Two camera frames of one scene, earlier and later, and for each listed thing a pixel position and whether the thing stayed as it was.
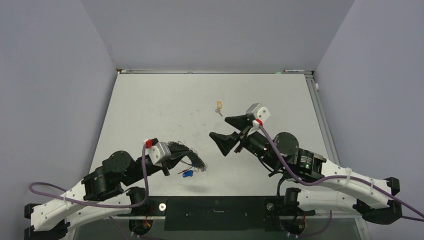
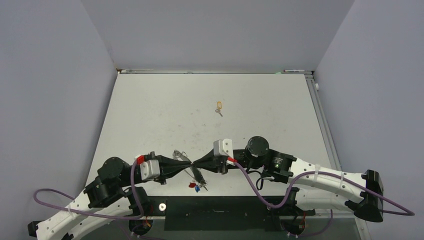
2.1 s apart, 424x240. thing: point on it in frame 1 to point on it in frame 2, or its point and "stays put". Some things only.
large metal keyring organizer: [196, 162] to [195, 173]
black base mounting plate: [215, 213] stays put
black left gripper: [171, 163] to [169, 166]
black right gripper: [225, 142] to [212, 162]
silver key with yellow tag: [218, 111] stays put
